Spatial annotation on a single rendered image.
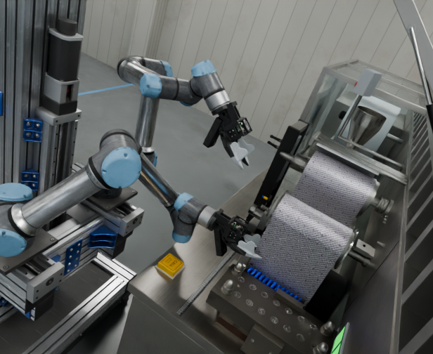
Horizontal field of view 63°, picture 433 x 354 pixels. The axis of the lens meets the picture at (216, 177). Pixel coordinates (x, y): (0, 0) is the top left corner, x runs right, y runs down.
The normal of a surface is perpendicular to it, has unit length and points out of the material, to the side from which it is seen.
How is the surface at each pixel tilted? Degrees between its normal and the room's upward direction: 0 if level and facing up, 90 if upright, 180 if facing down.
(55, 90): 90
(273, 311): 0
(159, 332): 90
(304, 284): 90
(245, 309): 0
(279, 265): 90
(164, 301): 0
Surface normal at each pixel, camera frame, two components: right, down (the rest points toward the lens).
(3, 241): 0.19, 0.63
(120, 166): 0.42, 0.50
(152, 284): 0.30, -0.82
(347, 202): -0.48, 0.34
